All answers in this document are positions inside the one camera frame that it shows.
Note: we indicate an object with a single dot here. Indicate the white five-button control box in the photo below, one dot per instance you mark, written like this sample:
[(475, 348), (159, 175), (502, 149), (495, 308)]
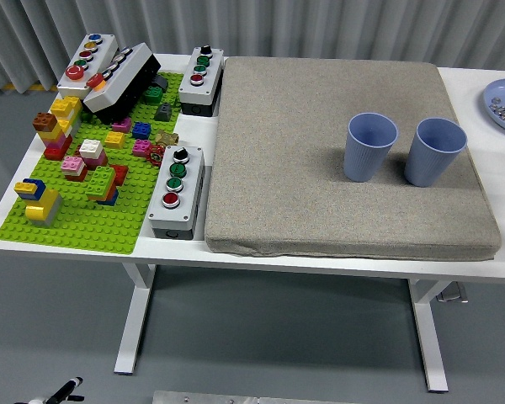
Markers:
[(103, 46)]

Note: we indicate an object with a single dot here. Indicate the grey-brown cushion mat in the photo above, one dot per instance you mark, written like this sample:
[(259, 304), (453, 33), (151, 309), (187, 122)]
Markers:
[(278, 168)]

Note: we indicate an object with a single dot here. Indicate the grey metal bracket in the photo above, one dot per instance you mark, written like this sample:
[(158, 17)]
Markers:
[(452, 296)]

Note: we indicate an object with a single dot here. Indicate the grey metal plate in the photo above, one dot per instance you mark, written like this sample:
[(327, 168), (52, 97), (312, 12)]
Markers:
[(235, 399)]

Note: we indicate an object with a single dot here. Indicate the white table leg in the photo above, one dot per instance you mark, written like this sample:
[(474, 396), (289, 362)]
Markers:
[(429, 345), (132, 328)]

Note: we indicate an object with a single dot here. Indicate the yellow floor tape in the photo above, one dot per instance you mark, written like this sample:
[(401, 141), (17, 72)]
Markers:
[(44, 87)]

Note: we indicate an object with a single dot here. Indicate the red toy brick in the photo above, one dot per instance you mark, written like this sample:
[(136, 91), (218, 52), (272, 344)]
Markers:
[(121, 173)]

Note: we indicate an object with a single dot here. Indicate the magenta toy brick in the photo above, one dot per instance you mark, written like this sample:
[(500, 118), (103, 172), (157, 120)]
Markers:
[(122, 125), (142, 147)]

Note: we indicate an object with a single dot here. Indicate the grey sloped toy brick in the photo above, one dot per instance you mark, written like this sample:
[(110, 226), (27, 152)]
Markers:
[(163, 112)]

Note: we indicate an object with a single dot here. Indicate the grey pleated curtain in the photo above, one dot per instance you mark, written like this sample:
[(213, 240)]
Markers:
[(235, 25)]

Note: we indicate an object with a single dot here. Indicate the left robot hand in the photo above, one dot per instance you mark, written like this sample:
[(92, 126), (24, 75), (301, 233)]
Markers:
[(65, 389)]

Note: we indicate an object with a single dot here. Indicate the green orange brick stack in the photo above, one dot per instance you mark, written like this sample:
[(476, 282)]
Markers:
[(101, 181)]

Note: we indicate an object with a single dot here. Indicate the green studded baseplate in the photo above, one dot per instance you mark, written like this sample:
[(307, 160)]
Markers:
[(80, 227)]

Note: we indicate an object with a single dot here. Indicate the blue yellow grey brick stack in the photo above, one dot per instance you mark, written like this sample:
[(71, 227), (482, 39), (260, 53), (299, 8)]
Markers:
[(42, 204)]

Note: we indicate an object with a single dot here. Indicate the blue toy brick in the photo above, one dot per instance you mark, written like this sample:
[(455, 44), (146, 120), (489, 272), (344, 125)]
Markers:
[(141, 129)]

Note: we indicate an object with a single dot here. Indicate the blue ribbed plastic cup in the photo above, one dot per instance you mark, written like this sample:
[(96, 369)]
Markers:
[(364, 164), (425, 168)]

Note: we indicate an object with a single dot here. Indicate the dark green toy brick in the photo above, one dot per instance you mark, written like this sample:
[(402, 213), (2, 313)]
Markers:
[(153, 94)]

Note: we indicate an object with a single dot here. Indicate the yellow toy brick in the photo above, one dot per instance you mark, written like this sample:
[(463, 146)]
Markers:
[(115, 139)]

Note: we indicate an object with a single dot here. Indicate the white pink brick stack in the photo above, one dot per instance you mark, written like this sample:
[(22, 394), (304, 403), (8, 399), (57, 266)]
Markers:
[(91, 150)]

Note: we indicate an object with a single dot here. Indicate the yellow white brick stack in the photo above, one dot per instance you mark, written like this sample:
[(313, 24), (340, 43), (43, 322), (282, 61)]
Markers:
[(65, 107)]

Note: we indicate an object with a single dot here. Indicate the dark grey arch brick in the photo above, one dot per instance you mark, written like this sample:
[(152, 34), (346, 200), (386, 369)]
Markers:
[(162, 83)]

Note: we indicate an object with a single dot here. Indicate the blue plastic plate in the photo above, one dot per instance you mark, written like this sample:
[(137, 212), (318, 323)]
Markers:
[(503, 90)]

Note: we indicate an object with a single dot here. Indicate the tilted white black control box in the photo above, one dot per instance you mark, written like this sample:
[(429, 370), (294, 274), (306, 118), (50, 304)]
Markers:
[(122, 80)]

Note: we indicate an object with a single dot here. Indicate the brown yellow red brick stack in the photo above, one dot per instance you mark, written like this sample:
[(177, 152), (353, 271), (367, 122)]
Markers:
[(52, 134)]

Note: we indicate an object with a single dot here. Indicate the pink red brick stack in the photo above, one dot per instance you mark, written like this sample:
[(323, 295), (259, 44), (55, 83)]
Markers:
[(73, 166)]

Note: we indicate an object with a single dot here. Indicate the grey four-button control box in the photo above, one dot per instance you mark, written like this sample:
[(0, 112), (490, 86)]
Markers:
[(212, 71), (189, 185)]

